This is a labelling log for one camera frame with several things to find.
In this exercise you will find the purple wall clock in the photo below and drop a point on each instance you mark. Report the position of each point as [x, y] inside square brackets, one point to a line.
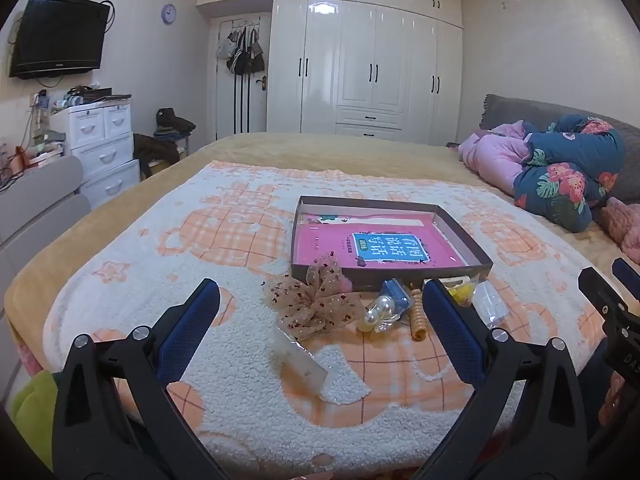
[168, 13]

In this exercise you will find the clear packet with white card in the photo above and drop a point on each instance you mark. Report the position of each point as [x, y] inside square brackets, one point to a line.
[305, 365]

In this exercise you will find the flat black box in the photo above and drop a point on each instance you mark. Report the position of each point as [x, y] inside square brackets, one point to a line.
[100, 94]

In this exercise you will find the small clear plastic packet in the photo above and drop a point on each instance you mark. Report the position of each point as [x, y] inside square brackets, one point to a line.
[492, 302]

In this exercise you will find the white drawer cabinet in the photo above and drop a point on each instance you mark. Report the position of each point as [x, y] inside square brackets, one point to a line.
[100, 145]

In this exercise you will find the pile of folded clothes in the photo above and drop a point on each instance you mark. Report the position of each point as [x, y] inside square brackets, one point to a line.
[172, 122]

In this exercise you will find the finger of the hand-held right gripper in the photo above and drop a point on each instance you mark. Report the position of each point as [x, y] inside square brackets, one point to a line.
[627, 272]
[595, 285]

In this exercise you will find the black wall television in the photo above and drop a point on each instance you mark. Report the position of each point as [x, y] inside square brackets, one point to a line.
[57, 35]

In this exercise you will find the black hanging bag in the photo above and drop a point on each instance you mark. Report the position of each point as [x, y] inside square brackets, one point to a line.
[239, 60]
[256, 60]

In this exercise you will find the white and yellow hair clip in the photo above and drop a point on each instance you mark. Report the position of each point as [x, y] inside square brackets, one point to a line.
[462, 292]

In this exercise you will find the blue hair accessory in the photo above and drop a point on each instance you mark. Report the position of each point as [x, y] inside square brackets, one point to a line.
[395, 292]

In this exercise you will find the tan bed cover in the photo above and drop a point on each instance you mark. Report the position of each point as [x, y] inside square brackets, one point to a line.
[325, 152]

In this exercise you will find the pink knit cloth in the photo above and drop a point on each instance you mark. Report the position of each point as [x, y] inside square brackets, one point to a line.
[622, 225]

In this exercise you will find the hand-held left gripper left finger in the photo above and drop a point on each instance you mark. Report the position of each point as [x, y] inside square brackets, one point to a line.
[192, 325]

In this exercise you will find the pink garment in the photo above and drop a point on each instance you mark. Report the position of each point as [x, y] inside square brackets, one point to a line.
[492, 157]

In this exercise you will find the clear pearl hair clip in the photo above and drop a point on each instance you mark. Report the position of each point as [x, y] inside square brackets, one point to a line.
[377, 312]

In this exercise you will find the white and orange fleece blanket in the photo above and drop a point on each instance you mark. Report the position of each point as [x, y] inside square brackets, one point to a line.
[225, 240]

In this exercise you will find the white wardrobe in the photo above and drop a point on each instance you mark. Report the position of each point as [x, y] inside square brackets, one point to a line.
[350, 60]

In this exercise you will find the green cloth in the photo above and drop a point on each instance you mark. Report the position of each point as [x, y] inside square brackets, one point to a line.
[35, 405]

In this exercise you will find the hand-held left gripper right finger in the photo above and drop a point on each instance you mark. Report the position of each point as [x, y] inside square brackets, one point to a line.
[452, 330]

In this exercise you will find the shallow cardboard box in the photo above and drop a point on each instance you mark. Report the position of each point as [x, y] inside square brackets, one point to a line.
[440, 225]

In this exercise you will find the white door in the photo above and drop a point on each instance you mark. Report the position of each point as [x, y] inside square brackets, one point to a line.
[225, 105]

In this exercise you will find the grey hanging bag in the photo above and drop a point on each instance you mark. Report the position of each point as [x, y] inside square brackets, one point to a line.
[225, 46]

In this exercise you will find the pink picture book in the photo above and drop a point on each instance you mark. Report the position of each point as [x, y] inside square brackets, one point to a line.
[330, 245]

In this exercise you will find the blue floral quilt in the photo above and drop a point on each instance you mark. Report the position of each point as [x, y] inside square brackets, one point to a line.
[570, 160]

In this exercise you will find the cluttered side shelf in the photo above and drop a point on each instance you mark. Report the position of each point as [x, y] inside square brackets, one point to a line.
[42, 140]

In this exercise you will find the sheer dotted bow hair accessory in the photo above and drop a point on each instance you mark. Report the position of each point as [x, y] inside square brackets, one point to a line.
[310, 305]

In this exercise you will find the brown garment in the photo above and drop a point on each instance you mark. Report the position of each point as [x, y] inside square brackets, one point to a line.
[152, 150]

